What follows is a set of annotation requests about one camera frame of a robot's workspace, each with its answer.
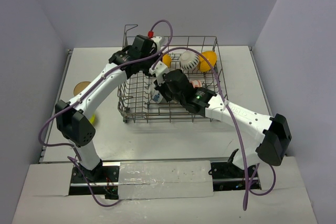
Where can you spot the tan ceramic bowl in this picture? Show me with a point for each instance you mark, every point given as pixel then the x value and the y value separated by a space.
pixel 80 87

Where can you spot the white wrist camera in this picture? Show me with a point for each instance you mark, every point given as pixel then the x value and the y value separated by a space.
pixel 160 42
pixel 158 69

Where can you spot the small orange plastic bowl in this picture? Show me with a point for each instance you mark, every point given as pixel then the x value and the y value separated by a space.
pixel 167 60

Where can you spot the white striped ceramic bowl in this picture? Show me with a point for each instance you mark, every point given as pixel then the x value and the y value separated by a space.
pixel 188 61

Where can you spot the clear plastic tape sheet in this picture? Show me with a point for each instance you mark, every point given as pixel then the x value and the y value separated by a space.
pixel 160 180

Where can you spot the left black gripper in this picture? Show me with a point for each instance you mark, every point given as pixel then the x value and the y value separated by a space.
pixel 146 67

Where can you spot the blue floral ceramic bowl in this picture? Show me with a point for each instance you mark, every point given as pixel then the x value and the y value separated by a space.
pixel 156 96

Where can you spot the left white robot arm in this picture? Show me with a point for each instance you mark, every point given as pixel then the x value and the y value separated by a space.
pixel 73 116

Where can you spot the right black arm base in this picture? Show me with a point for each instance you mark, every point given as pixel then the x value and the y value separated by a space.
pixel 226 176

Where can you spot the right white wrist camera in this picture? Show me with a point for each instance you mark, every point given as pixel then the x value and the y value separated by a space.
pixel 158 69

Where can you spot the red patterned white bowl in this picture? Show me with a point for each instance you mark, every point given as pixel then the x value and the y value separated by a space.
pixel 197 83

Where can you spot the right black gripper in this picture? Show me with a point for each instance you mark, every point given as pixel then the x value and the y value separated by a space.
pixel 161 88

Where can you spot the grey wire dish rack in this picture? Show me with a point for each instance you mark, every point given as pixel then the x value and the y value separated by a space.
pixel 135 95

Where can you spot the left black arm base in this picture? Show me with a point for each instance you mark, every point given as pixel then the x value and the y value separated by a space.
pixel 102 182

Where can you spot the large orange plastic bowl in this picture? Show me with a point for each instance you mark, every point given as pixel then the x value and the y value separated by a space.
pixel 211 57

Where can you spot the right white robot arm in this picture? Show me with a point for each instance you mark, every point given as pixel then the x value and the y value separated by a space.
pixel 271 134

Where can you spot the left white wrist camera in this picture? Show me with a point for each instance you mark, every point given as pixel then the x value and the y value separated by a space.
pixel 160 42

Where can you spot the lime green plastic bowl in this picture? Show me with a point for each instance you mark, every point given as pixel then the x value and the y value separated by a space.
pixel 92 119

